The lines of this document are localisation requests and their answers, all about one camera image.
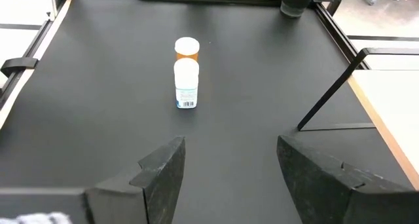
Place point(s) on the white melatonin bottle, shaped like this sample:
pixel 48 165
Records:
pixel 186 83

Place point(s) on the wooden shelf with black frame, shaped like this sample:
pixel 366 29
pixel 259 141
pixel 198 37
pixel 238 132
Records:
pixel 393 112

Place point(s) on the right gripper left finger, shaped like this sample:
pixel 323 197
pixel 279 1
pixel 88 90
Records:
pixel 160 184

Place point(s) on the black table mat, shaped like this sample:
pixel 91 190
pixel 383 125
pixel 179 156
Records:
pixel 98 86

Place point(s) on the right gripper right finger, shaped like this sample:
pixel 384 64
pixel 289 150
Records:
pixel 314 191

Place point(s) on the large orange pill bottle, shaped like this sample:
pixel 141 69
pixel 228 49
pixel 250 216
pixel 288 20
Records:
pixel 187 47

